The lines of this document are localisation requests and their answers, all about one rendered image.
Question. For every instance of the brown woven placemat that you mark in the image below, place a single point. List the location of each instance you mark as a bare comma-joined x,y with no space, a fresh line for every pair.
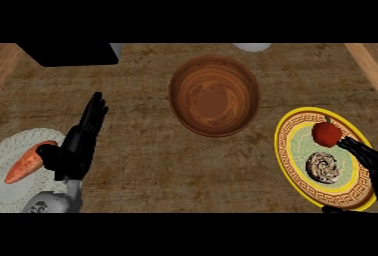
197,160

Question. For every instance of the black appliance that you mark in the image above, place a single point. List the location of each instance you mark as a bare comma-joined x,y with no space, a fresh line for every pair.
68,53

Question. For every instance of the brown wooden bowl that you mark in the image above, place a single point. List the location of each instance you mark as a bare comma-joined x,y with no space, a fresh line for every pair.
215,95

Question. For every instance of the red apple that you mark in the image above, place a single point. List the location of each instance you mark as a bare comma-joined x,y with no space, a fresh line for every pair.
325,134

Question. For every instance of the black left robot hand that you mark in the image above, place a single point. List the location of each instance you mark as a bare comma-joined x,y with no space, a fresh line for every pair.
79,143

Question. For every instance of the brown swirl cupcake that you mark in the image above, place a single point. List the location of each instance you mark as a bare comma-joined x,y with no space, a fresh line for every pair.
322,168

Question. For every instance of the pale grey round object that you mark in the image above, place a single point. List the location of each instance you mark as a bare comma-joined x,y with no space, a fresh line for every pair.
252,46

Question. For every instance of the orange carrot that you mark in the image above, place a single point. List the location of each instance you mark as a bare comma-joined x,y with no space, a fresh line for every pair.
27,164

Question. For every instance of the white lace doily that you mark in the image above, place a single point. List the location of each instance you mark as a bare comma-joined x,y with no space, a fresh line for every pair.
20,173

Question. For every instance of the yellow patterned plate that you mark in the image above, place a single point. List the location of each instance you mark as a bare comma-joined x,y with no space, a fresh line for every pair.
300,166

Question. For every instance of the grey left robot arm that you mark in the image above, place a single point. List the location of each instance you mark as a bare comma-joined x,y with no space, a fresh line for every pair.
55,202

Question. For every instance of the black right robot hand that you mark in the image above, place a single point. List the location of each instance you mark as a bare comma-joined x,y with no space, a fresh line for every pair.
364,155

